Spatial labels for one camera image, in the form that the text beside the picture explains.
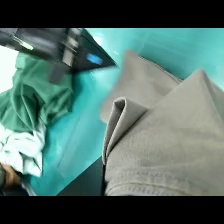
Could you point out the white garment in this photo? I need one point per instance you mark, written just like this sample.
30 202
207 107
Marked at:
23 150

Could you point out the green garment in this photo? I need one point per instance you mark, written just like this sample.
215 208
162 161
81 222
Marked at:
31 96

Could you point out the grey shirt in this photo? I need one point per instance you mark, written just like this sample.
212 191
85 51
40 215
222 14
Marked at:
173 140

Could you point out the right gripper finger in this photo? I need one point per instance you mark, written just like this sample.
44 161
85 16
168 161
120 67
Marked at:
87 181

